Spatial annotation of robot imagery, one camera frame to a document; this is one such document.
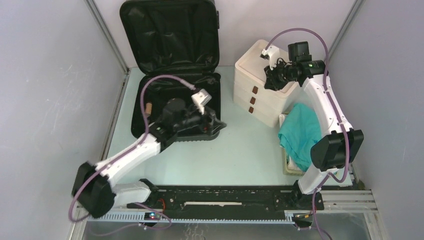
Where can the light teal bottom garment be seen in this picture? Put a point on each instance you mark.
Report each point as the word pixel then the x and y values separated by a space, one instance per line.
pixel 299 132

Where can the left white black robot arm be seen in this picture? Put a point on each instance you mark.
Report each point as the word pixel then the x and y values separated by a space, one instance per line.
pixel 96 186

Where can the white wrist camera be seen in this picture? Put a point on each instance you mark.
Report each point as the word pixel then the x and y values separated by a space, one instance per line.
pixel 200 99
pixel 272 54

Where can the pale yellow perforated basket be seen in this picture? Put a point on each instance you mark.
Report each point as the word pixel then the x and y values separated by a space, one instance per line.
pixel 285 170

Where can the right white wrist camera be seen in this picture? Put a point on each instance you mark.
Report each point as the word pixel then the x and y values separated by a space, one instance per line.
pixel 272 54

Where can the brown cosmetic tube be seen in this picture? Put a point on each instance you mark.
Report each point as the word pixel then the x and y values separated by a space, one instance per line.
pixel 148 108

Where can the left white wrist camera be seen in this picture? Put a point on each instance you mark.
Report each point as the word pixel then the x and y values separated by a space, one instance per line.
pixel 200 99

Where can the white drawer unit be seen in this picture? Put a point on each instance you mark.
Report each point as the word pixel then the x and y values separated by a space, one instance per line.
pixel 249 90

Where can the black ribbed hard-shell suitcase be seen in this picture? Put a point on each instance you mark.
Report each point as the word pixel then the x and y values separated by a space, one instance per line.
pixel 172 37

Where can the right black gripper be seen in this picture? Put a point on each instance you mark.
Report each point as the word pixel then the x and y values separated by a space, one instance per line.
pixel 271 82

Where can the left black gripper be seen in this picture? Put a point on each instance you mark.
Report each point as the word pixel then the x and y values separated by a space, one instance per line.
pixel 213 125

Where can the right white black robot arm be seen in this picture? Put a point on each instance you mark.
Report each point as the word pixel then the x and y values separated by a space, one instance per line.
pixel 340 142

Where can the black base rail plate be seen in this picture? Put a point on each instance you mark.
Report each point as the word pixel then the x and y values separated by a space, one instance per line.
pixel 231 203

